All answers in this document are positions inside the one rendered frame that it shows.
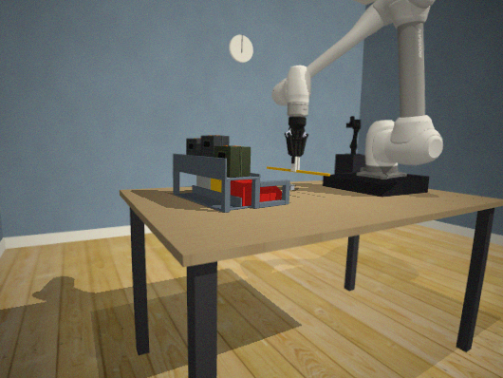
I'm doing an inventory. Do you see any red open bin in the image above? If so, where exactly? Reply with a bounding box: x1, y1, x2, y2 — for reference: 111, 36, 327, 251
231, 180, 282, 206

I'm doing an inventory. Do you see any yellow open bin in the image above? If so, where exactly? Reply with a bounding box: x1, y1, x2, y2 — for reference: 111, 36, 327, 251
211, 179, 221, 192

